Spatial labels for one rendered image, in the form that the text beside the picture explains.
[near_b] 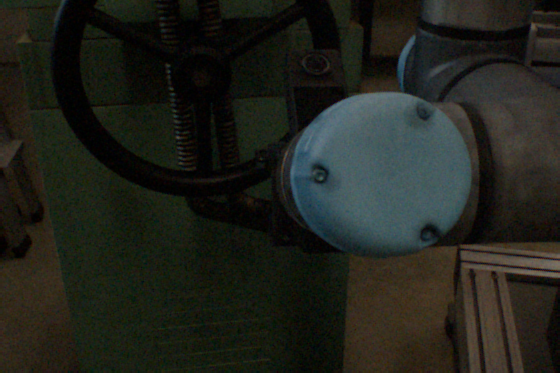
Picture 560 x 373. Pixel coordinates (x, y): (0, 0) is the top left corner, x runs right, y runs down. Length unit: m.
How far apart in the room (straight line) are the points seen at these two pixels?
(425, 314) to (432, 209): 1.32
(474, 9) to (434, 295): 1.30
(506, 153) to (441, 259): 1.48
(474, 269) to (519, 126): 1.06
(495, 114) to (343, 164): 0.09
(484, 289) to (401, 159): 1.06
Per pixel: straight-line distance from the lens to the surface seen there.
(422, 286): 1.68
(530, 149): 0.32
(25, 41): 0.84
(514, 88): 0.37
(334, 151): 0.27
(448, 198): 0.28
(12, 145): 1.91
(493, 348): 1.19
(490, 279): 1.35
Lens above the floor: 1.01
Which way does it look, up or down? 27 degrees down
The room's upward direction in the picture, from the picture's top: straight up
